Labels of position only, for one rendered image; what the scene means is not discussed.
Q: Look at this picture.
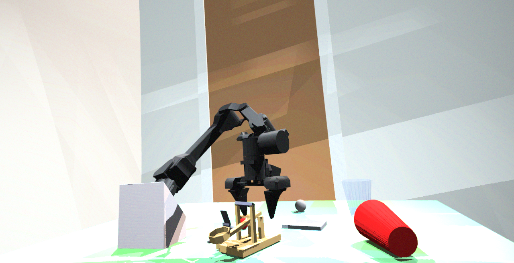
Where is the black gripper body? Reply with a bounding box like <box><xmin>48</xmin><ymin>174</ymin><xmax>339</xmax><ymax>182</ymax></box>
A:
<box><xmin>225</xmin><ymin>155</ymin><xmax>290</xmax><ymax>191</ymax></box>

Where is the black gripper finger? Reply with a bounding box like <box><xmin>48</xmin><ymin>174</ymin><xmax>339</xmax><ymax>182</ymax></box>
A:
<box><xmin>264</xmin><ymin>188</ymin><xmax>286</xmax><ymax>219</ymax></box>
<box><xmin>228</xmin><ymin>188</ymin><xmax>249</xmax><ymax>216</ymax></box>

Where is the grey ball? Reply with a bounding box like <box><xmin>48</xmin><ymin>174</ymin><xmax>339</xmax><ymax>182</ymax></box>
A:
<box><xmin>295</xmin><ymin>200</ymin><xmax>306</xmax><ymax>212</ymax></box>

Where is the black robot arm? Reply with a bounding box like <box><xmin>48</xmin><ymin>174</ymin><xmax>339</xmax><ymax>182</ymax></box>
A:
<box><xmin>153</xmin><ymin>103</ymin><xmax>289</xmax><ymax>196</ymax></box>

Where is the red tapered cylinder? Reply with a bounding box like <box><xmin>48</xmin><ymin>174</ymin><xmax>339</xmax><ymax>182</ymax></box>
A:
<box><xmin>354</xmin><ymin>200</ymin><xmax>418</xmax><ymax>257</ymax></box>

